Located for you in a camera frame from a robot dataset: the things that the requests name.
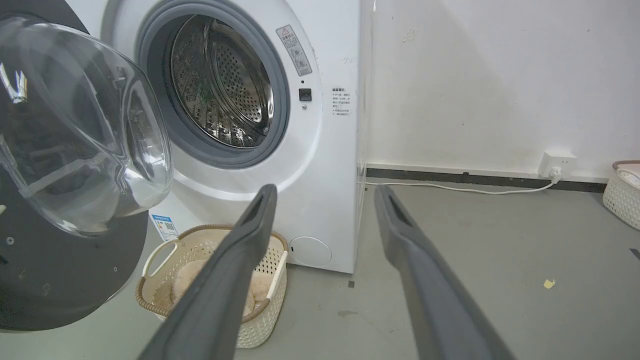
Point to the white wall power socket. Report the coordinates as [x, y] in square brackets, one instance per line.
[556, 165]

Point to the white perforated laundry basket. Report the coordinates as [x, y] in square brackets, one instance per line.
[623, 195]

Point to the white front-load washing machine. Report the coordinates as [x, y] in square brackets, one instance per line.
[310, 150]

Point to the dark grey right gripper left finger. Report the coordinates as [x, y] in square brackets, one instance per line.
[220, 295]

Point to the cream woven laundry basket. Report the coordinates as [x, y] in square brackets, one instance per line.
[267, 300]

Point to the clear acrylic side panel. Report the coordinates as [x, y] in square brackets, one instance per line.
[366, 100]

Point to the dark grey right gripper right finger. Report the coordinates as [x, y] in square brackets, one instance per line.
[435, 300]

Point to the yellow paper scrap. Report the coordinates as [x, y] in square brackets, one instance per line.
[549, 283]

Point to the washing machine door glass bowl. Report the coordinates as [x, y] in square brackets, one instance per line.
[65, 175]

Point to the beige plush item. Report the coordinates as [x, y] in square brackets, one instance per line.
[187, 280]

